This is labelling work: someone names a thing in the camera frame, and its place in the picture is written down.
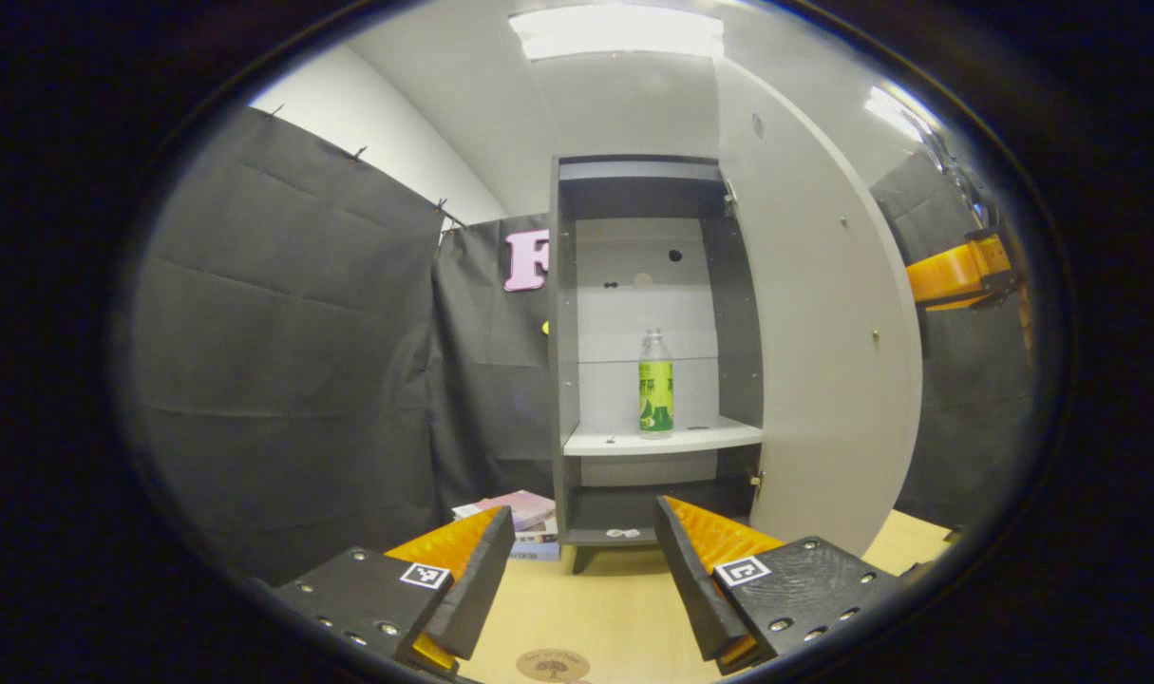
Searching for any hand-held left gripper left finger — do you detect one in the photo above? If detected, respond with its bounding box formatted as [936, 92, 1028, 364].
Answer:
[273, 504, 517, 678]

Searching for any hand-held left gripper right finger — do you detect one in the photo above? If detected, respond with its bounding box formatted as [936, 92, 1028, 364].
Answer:
[653, 494, 907, 677]

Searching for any round brown coaster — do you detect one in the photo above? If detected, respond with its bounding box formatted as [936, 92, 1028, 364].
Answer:
[516, 648, 592, 684]

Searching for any grey cabinet door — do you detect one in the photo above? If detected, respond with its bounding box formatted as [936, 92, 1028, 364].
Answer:
[714, 57, 924, 557]

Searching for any green label bottle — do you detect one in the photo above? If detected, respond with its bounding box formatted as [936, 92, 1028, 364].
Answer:
[638, 329, 675, 438]

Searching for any white cabinet shelf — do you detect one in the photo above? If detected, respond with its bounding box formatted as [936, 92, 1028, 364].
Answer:
[562, 416, 764, 458]

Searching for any dark grey cabinet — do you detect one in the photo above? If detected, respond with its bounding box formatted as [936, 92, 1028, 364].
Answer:
[546, 154, 766, 576]

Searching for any small stack of books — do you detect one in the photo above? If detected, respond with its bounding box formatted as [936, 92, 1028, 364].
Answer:
[451, 490, 560, 561]

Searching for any small ceiling light panel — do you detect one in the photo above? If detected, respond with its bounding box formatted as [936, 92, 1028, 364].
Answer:
[866, 84, 943, 143]

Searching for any black backdrop cloth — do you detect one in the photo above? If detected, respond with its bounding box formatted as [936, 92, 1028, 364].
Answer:
[125, 104, 1038, 585]

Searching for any large ceiling light panel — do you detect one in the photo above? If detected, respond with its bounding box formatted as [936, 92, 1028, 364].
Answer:
[510, 5, 726, 61]

